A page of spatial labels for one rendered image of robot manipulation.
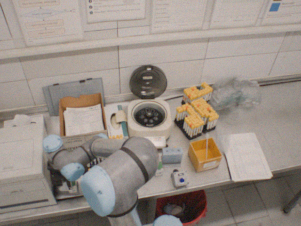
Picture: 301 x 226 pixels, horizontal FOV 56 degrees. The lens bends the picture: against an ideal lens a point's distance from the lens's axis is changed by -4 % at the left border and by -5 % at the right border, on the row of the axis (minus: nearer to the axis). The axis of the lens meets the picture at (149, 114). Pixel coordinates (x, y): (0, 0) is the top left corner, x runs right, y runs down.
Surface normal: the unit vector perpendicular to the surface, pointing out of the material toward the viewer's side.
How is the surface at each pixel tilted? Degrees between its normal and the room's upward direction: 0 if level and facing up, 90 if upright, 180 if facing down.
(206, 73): 90
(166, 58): 90
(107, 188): 29
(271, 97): 0
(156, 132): 90
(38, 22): 92
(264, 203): 0
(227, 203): 0
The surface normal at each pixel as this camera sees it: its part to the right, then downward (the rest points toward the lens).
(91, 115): 0.06, -0.66
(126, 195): 0.67, 0.35
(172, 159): 0.08, 0.74
